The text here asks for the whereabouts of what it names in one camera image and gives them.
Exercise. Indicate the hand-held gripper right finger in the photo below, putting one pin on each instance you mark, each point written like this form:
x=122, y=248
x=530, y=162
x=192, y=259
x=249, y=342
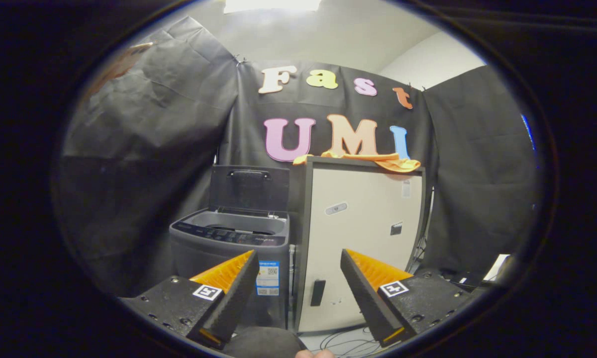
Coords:
x=368, y=298

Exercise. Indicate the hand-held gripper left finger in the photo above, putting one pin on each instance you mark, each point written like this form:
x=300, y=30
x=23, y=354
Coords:
x=229, y=303

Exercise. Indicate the grey top-load washing machine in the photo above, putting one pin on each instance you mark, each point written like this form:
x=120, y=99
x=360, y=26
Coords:
x=209, y=248

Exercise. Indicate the orange shirt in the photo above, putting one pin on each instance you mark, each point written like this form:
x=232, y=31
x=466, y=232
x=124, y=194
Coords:
x=400, y=164

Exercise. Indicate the person's dark trouser leg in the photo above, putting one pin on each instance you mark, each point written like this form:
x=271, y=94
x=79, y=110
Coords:
x=263, y=343

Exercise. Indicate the black box on floor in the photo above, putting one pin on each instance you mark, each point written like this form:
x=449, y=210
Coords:
x=465, y=281

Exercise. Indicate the black backdrop cloth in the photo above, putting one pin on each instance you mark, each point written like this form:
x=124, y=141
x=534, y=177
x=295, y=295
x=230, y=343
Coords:
x=154, y=174

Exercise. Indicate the ceiling light panel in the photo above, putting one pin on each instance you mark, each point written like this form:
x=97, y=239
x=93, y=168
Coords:
x=271, y=5

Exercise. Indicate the beige cabinet with dark frame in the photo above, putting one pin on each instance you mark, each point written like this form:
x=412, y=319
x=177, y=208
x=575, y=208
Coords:
x=358, y=223

